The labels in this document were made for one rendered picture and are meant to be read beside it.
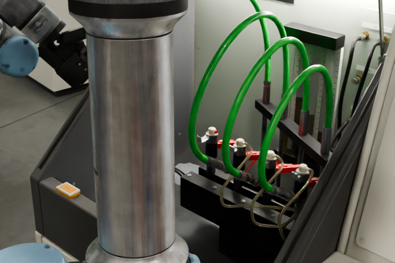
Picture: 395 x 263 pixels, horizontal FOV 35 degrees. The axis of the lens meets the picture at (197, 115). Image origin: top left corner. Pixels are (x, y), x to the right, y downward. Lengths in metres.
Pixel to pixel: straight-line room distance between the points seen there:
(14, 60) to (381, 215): 0.71
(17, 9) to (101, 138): 0.69
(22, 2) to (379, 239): 0.81
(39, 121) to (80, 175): 2.47
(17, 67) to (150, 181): 0.56
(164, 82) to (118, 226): 0.16
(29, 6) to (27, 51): 0.16
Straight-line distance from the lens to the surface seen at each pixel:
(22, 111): 4.21
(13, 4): 1.28
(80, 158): 1.56
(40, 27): 1.28
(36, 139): 3.82
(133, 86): 0.59
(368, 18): 1.41
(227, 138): 1.14
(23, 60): 1.15
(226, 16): 1.64
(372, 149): 1.18
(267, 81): 1.49
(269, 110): 1.48
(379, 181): 1.17
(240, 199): 1.36
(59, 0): 4.15
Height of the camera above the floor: 1.71
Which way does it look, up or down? 25 degrees down
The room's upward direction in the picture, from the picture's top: 1 degrees clockwise
